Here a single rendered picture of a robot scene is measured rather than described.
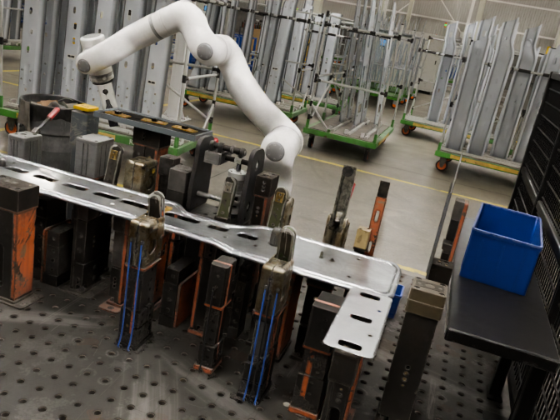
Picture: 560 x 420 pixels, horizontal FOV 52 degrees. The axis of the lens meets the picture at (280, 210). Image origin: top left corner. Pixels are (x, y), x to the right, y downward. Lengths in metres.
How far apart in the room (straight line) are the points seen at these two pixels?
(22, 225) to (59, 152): 2.77
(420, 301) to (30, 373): 0.89
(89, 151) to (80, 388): 0.75
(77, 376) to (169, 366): 0.22
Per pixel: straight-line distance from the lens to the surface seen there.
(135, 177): 1.79
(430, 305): 1.31
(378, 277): 1.46
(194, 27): 2.00
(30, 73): 6.27
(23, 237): 1.69
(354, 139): 7.62
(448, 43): 11.02
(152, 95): 5.92
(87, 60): 2.12
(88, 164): 1.87
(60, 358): 1.53
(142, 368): 1.50
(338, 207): 1.60
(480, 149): 8.30
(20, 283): 1.74
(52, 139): 4.38
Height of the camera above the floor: 1.55
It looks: 18 degrees down
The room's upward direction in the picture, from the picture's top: 11 degrees clockwise
